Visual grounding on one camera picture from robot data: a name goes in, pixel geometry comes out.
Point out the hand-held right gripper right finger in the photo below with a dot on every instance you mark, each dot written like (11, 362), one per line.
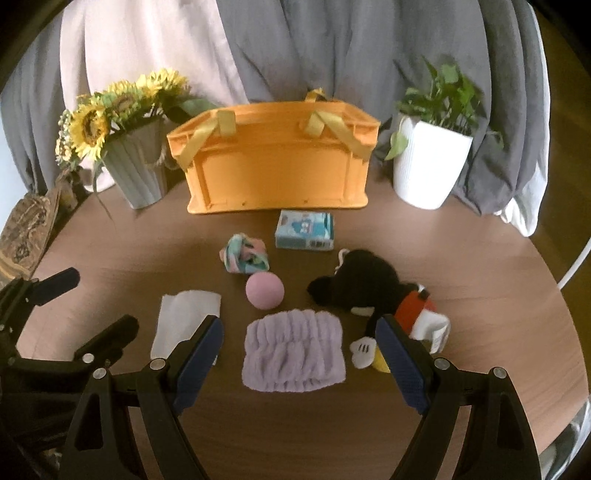
(401, 364)

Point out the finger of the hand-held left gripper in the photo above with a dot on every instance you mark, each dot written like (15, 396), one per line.
(111, 334)
(51, 284)

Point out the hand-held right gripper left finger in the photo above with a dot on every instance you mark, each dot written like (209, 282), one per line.
(203, 355)

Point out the white cloth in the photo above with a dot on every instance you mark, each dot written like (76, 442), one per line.
(180, 314)

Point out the black mouse plush toy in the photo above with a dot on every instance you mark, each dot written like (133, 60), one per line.
(364, 281)

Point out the pastel knotted cloth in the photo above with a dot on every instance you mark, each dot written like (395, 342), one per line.
(244, 256)

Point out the blue tissue packet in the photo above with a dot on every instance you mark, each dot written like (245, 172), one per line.
(300, 230)

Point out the orange storage basket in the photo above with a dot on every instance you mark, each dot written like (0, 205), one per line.
(277, 175)

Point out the brown woven object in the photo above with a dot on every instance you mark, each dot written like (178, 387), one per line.
(27, 226)

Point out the purple fluffy headband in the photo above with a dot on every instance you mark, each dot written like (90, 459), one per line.
(291, 350)

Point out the pink ball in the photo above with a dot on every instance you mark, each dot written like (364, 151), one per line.
(264, 290)

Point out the grey ribbed vase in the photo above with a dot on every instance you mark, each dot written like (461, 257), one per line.
(134, 175)

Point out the sunflower bouquet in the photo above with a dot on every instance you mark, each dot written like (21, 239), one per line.
(90, 124)

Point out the white sheer curtain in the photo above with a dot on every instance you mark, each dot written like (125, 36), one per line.
(521, 217)

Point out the white ribbed plant pot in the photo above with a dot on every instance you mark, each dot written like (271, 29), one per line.
(429, 166)

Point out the pale pink curtain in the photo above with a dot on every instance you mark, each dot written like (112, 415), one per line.
(138, 46)

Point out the green leafy plant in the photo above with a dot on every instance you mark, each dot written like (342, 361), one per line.
(443, 97)

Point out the grey curtain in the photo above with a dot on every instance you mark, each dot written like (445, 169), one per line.
(346, 46)

